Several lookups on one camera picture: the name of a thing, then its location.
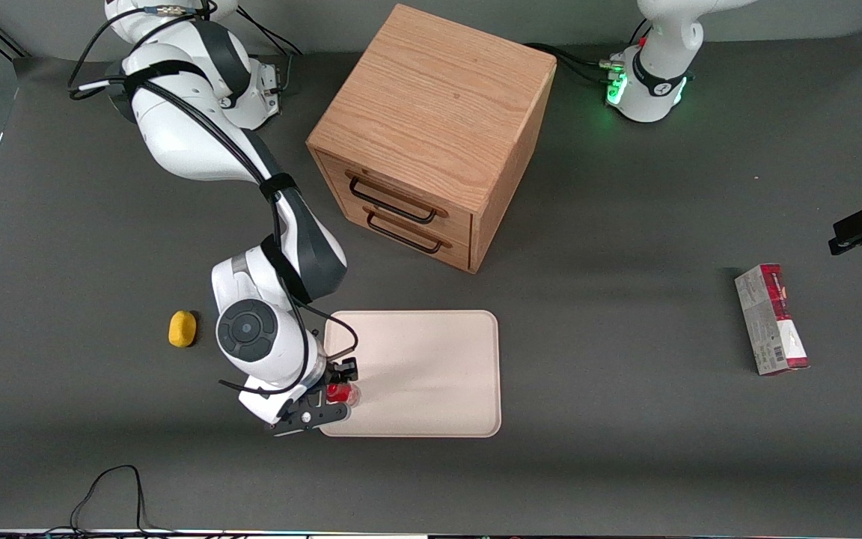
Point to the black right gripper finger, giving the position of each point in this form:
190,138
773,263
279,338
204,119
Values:
344,371
335,410

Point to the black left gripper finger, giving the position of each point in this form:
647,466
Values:
844,245
859,221

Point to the red coke bottle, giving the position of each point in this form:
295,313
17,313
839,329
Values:
343,394

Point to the beige plastic tray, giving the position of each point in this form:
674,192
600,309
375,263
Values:
423,374

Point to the red grey carton box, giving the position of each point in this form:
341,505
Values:
771,322

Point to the yellow lemon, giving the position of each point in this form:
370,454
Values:
182,329

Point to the wooden drawer front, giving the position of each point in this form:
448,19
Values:
401,196
420,238

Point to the wooden drawer cabinet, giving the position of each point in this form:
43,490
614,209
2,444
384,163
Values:
431,97

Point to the grey table mat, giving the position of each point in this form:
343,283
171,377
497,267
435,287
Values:
625,464

